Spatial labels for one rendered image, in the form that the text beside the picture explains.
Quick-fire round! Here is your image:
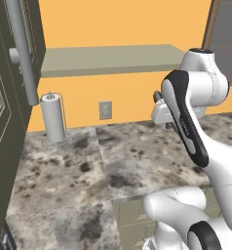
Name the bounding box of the grey bar handle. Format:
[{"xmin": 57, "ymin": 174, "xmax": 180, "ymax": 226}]
[{"xmin": 5, "ymin": 0, "xmax": 41, "ymax": 107}]

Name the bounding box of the black appliance front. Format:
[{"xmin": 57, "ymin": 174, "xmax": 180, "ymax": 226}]
[{"xmin": 0, "ymin": 220, "xmax": 18, "ymax": 250}]

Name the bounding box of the brown framed window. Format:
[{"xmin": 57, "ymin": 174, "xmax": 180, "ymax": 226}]
[{"xmin": 202, "ymin": 0, "xmax": 232, "ymax": 87}]

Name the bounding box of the dark olive tall cabinet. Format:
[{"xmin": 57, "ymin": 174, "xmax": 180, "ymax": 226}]
[{"xmin": 0, "ymin": 0, "xmax": 47, "ymax": 250}]

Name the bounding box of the grey wall outlet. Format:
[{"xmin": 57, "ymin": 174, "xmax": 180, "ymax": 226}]
[{"xmin": 98, "ymin": 100, "xmax": 113, "ymax": 121}]

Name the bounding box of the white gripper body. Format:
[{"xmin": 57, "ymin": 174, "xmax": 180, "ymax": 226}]
[{"xmin": 150, "ymin": 98, "xmax": 174, "ymax": 126}]

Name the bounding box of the olive base cabinet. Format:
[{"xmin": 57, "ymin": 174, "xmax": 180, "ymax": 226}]
[{"xmin": 111, "ymin": 187, "xmax": 223, "ymax": 250}]

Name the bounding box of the white paper towel roll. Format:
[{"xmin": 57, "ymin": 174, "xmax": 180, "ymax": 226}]
[{"xmin": 39, "ymin": 93, "xmax": 66, "ymax": 144}]

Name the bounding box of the wire paper towel holder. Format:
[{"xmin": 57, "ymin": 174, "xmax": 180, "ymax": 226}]
[{"xmin": 40, "ymin": 91, "xmax": 74, "ymax": 154}]

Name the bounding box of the olive wall shelf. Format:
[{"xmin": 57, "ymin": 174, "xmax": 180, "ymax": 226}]
[{"xmin": 40, "ymin": 44, "xmax": 188, "ymax": 79}]

